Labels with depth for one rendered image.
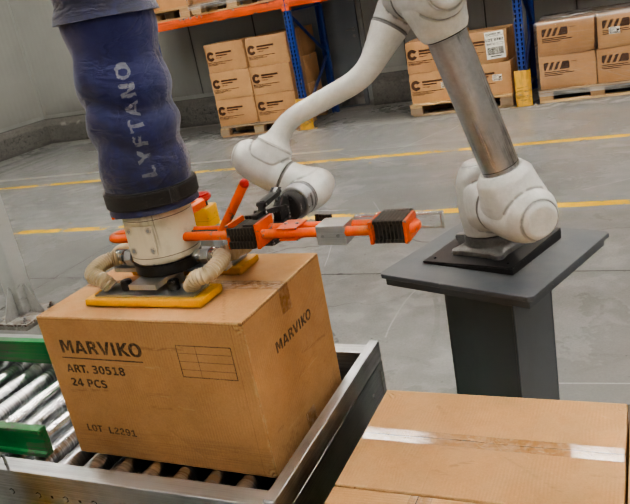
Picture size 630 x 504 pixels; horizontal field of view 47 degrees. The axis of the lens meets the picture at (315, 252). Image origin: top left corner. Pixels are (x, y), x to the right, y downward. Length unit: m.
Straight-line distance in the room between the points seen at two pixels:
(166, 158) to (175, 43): 10.05
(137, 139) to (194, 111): 9.92
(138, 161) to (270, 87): 7.91
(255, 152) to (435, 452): 0.89
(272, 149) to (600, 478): 1.11
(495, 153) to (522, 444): 0.71
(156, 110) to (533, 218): 0.95
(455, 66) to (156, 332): 0.95
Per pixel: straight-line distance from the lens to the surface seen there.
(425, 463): 1.71
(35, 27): 13.36
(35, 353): 2.68
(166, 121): 1.70
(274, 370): 1.67
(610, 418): 1.83
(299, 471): 1.67
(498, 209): 1.92
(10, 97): 13.22
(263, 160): 1.94
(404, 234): 1.49
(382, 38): 1.94
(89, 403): 1.96
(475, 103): 1.85
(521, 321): 2.19
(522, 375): 2.26
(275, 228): 1.67
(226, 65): 9.81
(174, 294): 1.71
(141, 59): 1.68
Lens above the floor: 1.56
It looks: 19 degrees down
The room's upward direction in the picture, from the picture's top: 11 degrees counter-clockwise
